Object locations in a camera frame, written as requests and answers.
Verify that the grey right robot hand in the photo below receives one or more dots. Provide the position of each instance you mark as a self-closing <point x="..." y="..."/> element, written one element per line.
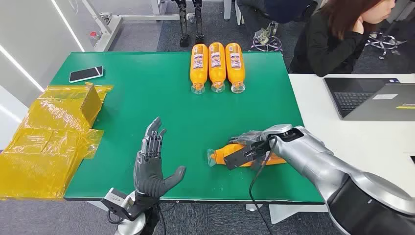
<point x="248" y="137"/>

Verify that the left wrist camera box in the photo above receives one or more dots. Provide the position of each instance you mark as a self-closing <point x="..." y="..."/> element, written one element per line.
<point x="115" y="198"/>

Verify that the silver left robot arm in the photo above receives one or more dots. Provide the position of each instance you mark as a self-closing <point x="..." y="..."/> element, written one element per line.
<point x="129" y="227"/>

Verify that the grey laptop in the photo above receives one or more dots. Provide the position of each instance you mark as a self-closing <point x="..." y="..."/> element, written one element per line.
<point x="356" y="97"/>

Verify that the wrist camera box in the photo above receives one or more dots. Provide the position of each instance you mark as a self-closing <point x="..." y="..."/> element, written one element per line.
<point x="238" y="159"/>
<point x="115" y="198"/>

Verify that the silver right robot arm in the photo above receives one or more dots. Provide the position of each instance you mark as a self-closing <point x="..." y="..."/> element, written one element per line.
<point x="317" y="165"/>

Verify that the red knob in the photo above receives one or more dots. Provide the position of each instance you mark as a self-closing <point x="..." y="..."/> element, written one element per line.
<point x="93" y="34"/>

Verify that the black smartphone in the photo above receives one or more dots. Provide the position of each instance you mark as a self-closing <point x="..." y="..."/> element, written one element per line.
<point x="86" y="74"/>

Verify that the orange bottle without visible label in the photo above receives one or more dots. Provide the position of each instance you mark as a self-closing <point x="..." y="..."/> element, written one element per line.
<point x="227" y="152"/>

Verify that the person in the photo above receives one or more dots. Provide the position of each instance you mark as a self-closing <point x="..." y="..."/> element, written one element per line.
<point x="285" y="9"/>
<point x="324" y="48"/>

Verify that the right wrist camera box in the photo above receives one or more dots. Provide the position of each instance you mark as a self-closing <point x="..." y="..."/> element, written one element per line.
<point x="238" y="159"/>

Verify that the green table mat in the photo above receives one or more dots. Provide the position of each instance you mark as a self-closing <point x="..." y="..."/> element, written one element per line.
<point x="162" y="97"/>

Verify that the yellow film wrapped cardboard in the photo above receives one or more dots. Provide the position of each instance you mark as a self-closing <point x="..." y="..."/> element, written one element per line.
<point x="42" y="146"/>

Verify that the white metal frame stand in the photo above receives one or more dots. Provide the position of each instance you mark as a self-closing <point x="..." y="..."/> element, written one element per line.
<point x="108" y="29"/>

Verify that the orange bottle with label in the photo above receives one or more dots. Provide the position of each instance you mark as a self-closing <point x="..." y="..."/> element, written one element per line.
<point x="236" y="74"/>
<point x="198" y="74"/>
<point x="217" y="73"/>

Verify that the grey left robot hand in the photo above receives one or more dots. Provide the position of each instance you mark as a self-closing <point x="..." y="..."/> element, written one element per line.
<point x="149" y="175"/>

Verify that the black legged robot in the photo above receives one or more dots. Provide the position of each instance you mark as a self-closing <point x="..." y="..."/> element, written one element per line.
<point x="184" y="26"/>

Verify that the chrome office chair base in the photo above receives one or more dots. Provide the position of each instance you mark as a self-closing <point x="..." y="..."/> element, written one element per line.
<point x="385" y="40"/>
<point x="275" y="42"/>

